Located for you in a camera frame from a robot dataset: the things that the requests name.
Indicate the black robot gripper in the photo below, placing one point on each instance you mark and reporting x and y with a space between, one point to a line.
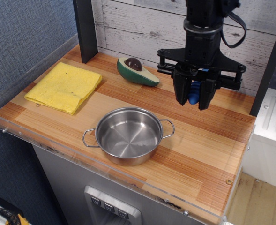
200 52

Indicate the blue handled metal fork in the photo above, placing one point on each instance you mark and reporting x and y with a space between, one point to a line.
195 91

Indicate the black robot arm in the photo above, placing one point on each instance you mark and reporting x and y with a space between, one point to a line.
206 17

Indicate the clear acrylic counter guard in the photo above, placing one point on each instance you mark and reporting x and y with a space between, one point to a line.
193 172

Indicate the toy avocado half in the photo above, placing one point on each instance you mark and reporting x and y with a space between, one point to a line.
132 70

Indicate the stainless steel pot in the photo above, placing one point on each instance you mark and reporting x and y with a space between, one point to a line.
128 136

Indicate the white side cabinet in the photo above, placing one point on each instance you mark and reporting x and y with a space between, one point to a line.
259 160

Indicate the yellow folded cloth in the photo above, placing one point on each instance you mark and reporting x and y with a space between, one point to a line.
64 88

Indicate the silver dispenser button panel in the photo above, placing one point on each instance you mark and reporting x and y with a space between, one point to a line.
108 210

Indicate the grey toy fridge cabinet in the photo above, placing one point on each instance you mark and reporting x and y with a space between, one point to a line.
69 179

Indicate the yellow object bottom left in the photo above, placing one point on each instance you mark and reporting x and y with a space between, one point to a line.
23 221

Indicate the black right vertical post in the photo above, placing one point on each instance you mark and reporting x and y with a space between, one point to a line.
265 81

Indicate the black vertical post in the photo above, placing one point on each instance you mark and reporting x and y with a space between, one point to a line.
85 29
265 81

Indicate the black left vertical post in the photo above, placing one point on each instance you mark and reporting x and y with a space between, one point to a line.
85 29

